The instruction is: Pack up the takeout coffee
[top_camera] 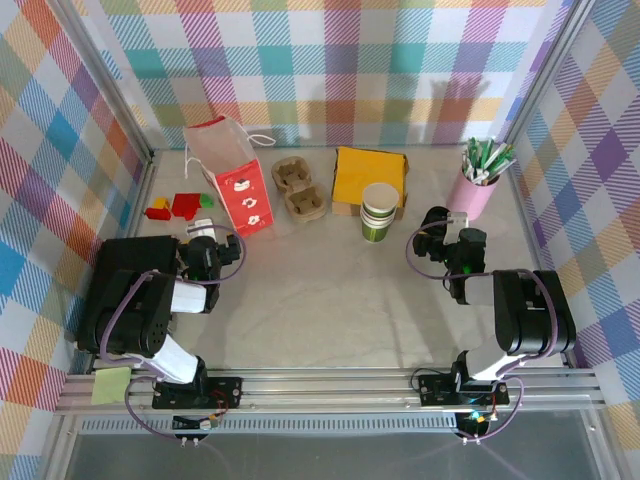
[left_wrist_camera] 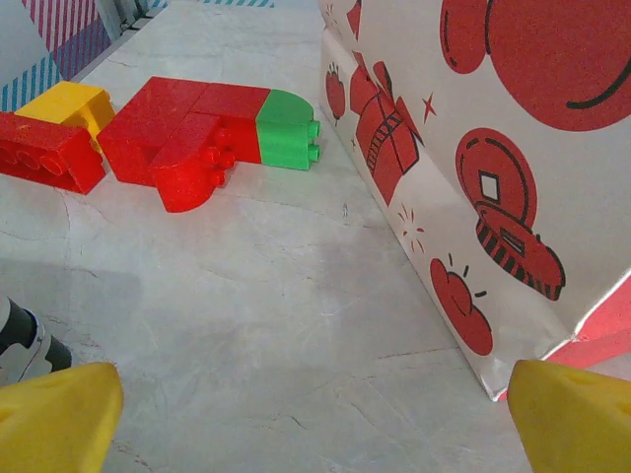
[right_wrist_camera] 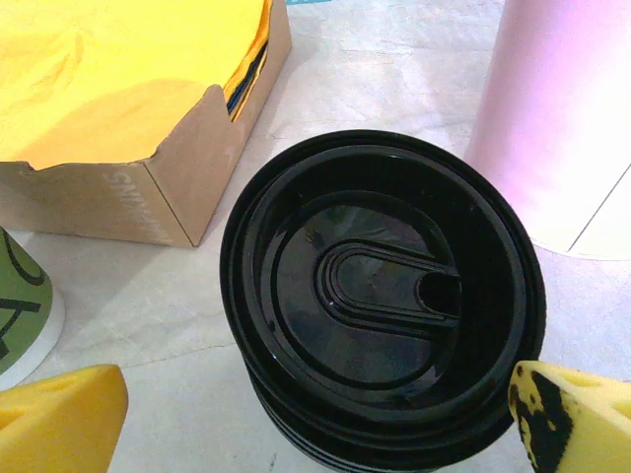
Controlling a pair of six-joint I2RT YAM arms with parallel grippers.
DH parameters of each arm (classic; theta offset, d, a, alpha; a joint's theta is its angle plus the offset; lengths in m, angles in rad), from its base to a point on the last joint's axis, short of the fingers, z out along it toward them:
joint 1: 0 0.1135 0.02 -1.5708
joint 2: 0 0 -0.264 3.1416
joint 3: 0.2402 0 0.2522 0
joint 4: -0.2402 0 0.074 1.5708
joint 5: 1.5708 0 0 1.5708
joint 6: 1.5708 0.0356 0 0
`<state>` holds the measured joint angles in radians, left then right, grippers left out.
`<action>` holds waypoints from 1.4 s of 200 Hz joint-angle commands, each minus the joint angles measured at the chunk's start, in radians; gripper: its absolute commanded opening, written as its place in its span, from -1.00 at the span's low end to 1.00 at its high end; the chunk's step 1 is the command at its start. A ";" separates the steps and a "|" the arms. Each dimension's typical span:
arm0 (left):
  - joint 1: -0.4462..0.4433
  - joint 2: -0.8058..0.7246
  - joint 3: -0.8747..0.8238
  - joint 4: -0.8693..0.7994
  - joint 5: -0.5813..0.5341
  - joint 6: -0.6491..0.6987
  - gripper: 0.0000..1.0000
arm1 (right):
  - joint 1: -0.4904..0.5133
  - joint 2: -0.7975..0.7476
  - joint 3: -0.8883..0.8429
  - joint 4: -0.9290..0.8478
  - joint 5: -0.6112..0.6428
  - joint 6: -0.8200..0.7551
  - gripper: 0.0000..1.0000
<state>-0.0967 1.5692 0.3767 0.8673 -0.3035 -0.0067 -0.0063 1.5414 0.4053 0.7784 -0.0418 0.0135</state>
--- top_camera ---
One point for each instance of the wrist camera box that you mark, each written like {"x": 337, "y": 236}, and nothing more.
{"x": 457, "y": 221}
{"x": 200, "y": 227}

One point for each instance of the green sticky note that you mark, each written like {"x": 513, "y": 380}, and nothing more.
{"x": 109, "y": 386}

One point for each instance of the small yellow packet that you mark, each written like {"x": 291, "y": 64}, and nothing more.
{"x": 161, "y": 202}

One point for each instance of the red printed paper bag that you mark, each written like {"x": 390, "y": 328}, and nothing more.
{"x": 245, "y": 200}

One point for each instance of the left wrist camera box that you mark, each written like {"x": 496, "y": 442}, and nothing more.
{"x": 200, "y": 227}

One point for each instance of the brown pulp cup carrier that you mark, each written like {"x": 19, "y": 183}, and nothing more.
{"x": 305, "y": 202}

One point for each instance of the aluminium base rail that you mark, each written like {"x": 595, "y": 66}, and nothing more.
{"x": 325, "y": 387}

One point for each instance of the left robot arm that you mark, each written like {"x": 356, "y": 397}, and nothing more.
{"x": 135, "y": 325}

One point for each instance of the small controller board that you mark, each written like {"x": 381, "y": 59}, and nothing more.
{"x": 477, "y": 419}
{"x": 200, "y": 423}

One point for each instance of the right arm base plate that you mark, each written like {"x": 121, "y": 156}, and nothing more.
{"x": 435, "y": 390}

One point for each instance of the aluminium upright post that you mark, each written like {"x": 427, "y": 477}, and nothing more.
{"x": 100, "y": 80}
{"x": 550, "y": 70}

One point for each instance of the green white wrapped straw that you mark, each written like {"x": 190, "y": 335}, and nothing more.
{"x": 484, "y": 152}
{"x": 505, "y": 164}
{"x": 471, "y": 155}
{"x": 481, "y": 176}
{"x": 502, "y": 154}

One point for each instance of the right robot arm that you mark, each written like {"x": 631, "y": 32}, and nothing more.
{"x": 530, "y": 320}

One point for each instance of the pink cylindrical holder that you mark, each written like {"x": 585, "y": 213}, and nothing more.
{"x": 470, "y": 200}

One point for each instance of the black box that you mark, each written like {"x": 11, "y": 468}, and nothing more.
{"x": 130, "y": 252}

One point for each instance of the long red packet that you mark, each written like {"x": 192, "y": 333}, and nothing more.
{"x": 156, "y": 214}

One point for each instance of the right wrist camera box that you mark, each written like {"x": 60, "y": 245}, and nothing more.
{"x": 457, "y": 221}

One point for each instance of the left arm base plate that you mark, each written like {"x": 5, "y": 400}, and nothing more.
{"x": 225, "y": 392}

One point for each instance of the yellow topped cardboard box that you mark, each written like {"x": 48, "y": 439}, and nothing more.
{"x": 370, "y": 167}

